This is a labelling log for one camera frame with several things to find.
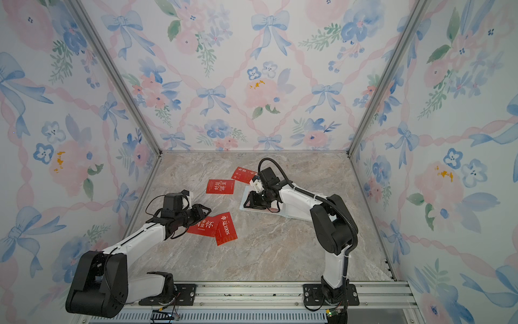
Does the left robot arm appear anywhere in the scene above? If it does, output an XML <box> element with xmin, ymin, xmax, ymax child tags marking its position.
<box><xmin>65</xmin><ymin>190</ymin><xmax>212</xmax><ymax>318</ymax></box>

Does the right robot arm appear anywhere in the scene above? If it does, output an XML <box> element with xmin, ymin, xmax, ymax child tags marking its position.
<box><xmin>243</xmin><ymin>157</ymin><xmax>359</xmax><ymax>305</ymax></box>

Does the red card lower left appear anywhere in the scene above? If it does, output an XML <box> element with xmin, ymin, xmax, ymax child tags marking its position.
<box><xmin>188</xmin><ymin>216</ymin><xmax>221</xmax><ymax>238</ymax></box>

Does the red card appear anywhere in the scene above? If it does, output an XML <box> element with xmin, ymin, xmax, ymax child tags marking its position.
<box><xmin>231</xmin><ymin>167</ymin><xmax>257</xmax><ymax>184</ymax></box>
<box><xmin>188</xmin><ymin>216</ymin><xmax>221</xmax><ymax>238</ymax></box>
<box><xmin>206</xmin><ymin>180</ymin><xmax>235</xmax><ymax>194</ymax></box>

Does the red card far top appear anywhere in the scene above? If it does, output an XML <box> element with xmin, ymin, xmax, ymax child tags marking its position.
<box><xmin>231</xmin><ymin>167</ymin><xmax>257</xmax><ymax>184</ymax></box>

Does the red card upper left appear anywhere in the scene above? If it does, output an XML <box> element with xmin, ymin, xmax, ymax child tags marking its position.
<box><xmin>206</xmin><ymin>180</ymin><xmax>235</xmax><ymax>194</ymax></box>

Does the red card 100 percent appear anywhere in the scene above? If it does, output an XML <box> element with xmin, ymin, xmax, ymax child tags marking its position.
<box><xmin>214</xmin><ymin>212</ymin><xmax>238</xmax><ymax>246</ymax></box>

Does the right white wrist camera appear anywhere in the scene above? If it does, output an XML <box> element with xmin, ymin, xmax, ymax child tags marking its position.
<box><xmin>249</xmin><ymin>175</ymin><xmax>264</xmax><ymax>193</ymax></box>

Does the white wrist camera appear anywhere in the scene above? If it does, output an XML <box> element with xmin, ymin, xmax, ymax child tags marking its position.
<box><xmin>249</xmin><ymin>175</ymin><xmax>264</xmax><ymax>193</ymax></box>
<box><xmin>181</xmin><ymin>190</ymin><xmax>192</xmax><ymax>209</ymax></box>

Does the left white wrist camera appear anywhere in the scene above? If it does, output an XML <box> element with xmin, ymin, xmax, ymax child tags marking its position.
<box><xmin>181</xmin><ymin>190</ymin><xmax>192</xmax><ymax>209</ymax></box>

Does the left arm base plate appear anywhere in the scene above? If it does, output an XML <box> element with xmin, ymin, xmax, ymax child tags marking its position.
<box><xmin>138</xmin><ymin>283</ymin><xmax>197</xmax><ymax>306</ymax></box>

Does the aluminium front rail frame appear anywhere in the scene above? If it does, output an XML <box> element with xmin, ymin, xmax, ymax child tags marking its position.
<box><xmin>72</xmin><ymin>282</ymin><xmax>424</xmax><ymax>323</ymax></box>

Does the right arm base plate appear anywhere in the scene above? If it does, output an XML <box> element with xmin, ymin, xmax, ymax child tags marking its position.
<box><xmin>302</xmin><ymin>283</ymin><xmax>360</xmax><ymax>306</ymax></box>

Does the left aluminium corner post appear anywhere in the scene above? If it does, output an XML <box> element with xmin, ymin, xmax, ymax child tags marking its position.
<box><xmin>64</xmin><ymin>1</ymin><xmax>163</xmax><ymax>157</ymax></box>

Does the aluminium corner post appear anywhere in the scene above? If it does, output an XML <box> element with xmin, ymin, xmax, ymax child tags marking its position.
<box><xmin>347</xmin><ymin>0</ymin><xmax>429</xmax><ymax>159</ymax></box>
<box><xmin>64</xmin><ymin>1</ymin><xmax>163</xmax><ymax>157</ymax></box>

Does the right aluminium corner post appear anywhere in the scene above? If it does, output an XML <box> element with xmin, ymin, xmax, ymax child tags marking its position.
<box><xmin>347</xmin><ymin>0</ymin><xmax>429</xmax><ymax>159</ymax></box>

